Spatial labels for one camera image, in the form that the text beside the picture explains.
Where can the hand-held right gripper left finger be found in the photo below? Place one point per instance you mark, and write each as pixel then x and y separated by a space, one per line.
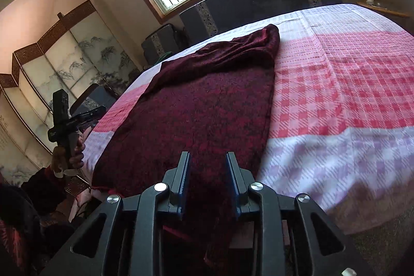
pixel 181 185

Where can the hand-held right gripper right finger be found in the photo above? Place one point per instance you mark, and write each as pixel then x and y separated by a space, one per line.
pixel 233 185

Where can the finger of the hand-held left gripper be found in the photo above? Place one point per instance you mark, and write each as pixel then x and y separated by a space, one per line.
pixel 95 111

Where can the dark red patterned garment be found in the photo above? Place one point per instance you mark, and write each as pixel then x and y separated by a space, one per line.
pixel 200 104

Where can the person's left forearm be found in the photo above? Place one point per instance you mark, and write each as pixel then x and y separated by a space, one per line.
pixel 42 180

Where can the person's left hand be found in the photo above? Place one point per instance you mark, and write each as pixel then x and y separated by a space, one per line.
pixel 78 151

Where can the dark grey chair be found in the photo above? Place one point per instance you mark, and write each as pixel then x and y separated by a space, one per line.
pixel 103 97

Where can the painted folding screen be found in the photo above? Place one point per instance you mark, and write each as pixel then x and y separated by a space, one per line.
pixel 64 56

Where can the dark cushioned chair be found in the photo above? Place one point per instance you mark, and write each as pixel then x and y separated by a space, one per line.
pixel 161 40

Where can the person's dark patterned clothing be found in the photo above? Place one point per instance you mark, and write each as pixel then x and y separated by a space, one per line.
pixel 22 230

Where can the pink checked bedsheet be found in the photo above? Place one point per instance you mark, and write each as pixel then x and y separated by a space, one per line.
pixel 336 88

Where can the wooden bedside table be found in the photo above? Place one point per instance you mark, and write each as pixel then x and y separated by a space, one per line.
pixel 388 10

